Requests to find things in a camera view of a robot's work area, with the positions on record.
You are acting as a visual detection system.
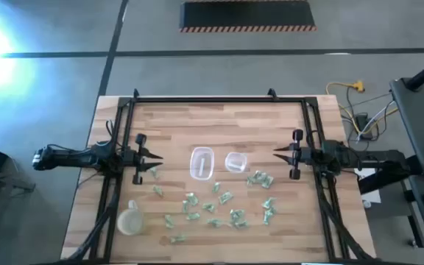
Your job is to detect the large clear plastic container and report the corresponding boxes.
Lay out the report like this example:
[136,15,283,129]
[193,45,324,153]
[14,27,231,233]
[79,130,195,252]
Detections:
[189,146,216,182]

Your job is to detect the black aluminium table frame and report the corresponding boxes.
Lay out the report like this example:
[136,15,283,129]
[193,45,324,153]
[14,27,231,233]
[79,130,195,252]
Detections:
[60,93,378,265]

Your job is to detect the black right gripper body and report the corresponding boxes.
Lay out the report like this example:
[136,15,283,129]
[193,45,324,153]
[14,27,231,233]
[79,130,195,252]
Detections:
[289,128,314,181]

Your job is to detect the white paper sheet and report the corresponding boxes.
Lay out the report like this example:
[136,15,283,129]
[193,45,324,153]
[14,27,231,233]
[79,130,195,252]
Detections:
[354,167,382,205]

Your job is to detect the small clear plastic container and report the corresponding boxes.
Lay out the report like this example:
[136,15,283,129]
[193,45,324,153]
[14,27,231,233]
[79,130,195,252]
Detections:
[224,151,249,174]

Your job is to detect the black stand base beam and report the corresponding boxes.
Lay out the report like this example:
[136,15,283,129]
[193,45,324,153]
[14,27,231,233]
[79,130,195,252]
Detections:
[357,156,423,195]

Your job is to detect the black power brick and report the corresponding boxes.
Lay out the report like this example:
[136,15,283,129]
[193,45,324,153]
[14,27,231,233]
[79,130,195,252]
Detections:
[355,113,374,141]

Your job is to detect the white cable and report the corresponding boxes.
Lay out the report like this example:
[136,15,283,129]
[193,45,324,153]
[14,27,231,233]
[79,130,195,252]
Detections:
[357,99,398,143]

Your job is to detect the clear plastic measuring cup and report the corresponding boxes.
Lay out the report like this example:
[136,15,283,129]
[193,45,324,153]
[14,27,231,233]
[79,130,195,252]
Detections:
[116,199,145,236]

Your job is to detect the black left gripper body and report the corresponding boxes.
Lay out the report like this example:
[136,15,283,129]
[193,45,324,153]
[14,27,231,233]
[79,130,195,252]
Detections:
[122,132,148,186]

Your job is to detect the yellow extension cable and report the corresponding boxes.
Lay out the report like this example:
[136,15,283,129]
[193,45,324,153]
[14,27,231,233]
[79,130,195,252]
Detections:
[325,79,400,135]

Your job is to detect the grey equipment stand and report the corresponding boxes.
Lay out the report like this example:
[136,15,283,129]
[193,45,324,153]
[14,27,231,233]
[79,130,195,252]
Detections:
[0,154,37,193]

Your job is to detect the black hazard-striped floor mat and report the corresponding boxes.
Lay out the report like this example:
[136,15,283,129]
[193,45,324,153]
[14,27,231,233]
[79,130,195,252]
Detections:
[179,0,318,34]

